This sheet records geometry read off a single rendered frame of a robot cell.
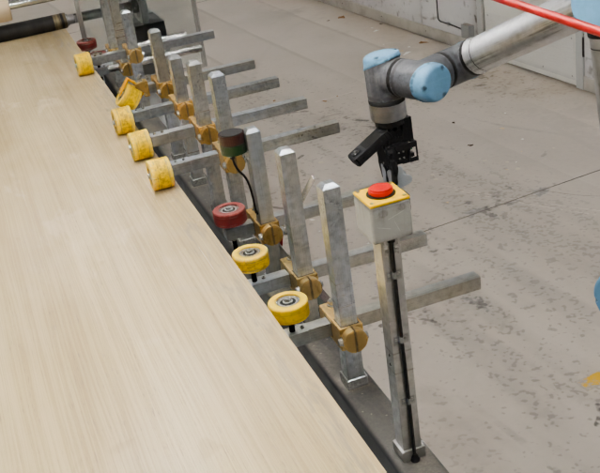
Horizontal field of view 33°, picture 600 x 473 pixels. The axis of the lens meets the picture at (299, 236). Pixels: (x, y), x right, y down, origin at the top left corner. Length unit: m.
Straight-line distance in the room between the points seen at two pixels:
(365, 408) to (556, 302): 1.76
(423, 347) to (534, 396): 0.46
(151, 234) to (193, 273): 0.26
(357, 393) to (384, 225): 0.54
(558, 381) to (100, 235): 1.55
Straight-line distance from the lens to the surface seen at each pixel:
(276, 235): 2.41
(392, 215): 1.62
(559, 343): 3.47
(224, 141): 2.32
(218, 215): 2.42
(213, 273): 2.17
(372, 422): 1.99
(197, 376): 1.83
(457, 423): 3.13
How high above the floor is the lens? 1.89
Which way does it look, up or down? 26 degrees down
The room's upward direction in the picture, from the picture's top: 9 degrees counter-clockwise
